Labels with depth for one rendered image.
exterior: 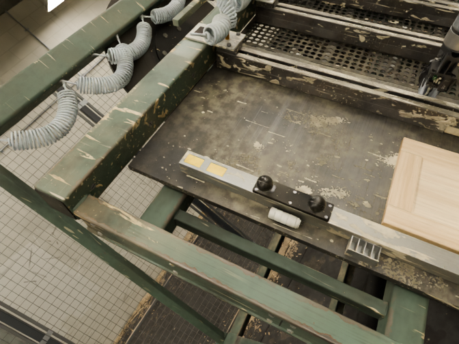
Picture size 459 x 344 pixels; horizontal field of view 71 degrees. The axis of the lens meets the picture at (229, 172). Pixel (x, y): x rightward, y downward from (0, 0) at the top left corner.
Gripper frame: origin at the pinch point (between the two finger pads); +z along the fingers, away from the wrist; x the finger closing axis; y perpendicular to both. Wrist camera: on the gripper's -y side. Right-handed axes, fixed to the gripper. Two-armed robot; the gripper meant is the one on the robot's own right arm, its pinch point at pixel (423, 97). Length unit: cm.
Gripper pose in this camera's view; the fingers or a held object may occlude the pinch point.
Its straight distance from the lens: 124.2
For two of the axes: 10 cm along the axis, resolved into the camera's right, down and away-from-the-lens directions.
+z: 0.2, 5.8, 8.1
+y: -4.5, 7.3, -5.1
